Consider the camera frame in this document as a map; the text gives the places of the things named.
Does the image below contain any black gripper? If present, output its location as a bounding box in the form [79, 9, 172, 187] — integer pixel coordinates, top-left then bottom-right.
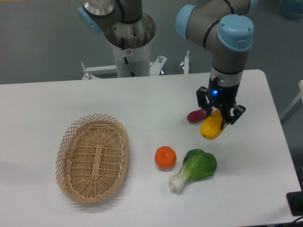
[196, 79, 246, 130]

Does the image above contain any yellow mango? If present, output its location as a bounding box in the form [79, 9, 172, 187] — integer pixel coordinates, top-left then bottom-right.
[200, 109, 223, 140]

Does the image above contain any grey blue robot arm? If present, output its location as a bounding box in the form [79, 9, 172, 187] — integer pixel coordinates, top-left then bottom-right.
[78, 0, 257, 128]

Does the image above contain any purple sweet potato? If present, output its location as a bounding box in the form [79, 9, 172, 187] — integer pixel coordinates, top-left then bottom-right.
[187, 108, 206, 123]

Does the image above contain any green bok choy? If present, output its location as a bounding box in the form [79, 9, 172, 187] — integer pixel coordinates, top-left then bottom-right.
[169, 149, 217, 192]

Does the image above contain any orange tangerine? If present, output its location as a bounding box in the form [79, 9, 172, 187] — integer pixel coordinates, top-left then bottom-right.
[154, 146, 177, 168]

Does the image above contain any black box at edge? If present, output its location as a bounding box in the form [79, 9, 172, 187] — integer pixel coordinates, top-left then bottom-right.
[286, 192, 303, 216]

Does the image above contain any woven wicker basket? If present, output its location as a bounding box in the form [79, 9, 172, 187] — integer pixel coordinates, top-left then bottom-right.
[55, 114, 129, 204]

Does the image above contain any white frame at right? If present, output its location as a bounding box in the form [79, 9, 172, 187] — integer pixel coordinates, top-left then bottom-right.
[279, 80, 303, 125]

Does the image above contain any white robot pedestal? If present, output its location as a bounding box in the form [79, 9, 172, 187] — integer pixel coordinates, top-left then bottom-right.
[81, 13, 191, 80]

